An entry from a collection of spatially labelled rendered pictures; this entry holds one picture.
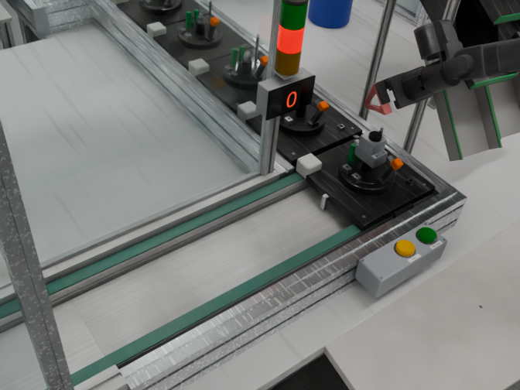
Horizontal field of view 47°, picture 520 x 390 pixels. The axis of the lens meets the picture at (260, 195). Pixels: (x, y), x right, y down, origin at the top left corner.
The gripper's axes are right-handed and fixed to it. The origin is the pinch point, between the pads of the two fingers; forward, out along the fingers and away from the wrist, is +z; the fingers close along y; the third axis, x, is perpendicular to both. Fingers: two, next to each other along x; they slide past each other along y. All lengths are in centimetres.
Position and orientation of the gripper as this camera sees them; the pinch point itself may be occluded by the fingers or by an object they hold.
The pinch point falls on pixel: (383, 97)
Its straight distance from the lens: 135.4
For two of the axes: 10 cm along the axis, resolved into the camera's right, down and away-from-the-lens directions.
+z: -4.7, 1.2, 8.8
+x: 3.6, 9.3, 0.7
